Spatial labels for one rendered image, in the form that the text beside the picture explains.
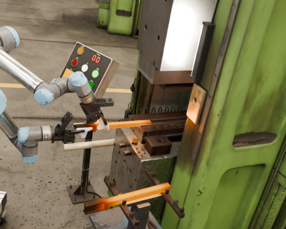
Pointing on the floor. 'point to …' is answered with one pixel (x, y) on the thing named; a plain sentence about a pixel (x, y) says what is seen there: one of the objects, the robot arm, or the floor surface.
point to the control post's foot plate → (76, 189)
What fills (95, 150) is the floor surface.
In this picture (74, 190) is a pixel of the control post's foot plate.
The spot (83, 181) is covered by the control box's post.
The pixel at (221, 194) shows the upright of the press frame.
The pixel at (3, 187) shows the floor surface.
